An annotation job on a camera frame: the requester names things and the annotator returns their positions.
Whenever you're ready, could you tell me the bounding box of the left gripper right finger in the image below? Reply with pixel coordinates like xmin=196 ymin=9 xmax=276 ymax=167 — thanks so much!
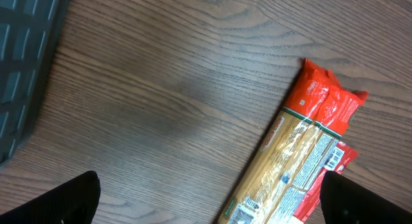
xmin=320 ymin=171 xmax=411 ymax=224

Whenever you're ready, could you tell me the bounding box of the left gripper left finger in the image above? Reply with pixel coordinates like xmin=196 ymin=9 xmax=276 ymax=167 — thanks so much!
xmin=1 ymin=171 xmax=101 ymax=224

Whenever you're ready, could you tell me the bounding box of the red snack stick packet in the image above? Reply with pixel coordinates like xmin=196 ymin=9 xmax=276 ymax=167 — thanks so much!
xmin=288 ymin=140 xmax=360 ymax=224

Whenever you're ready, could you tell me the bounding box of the long orange pasta packet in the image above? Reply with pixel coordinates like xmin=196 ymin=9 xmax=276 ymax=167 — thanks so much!
xmin=218 ymin=59 xmax=368 ymax=224

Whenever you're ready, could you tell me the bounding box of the grey plastic mesh basket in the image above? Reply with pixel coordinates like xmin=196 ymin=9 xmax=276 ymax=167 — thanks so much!
xmin=1 ymin=0 xmax=70 ymax=165

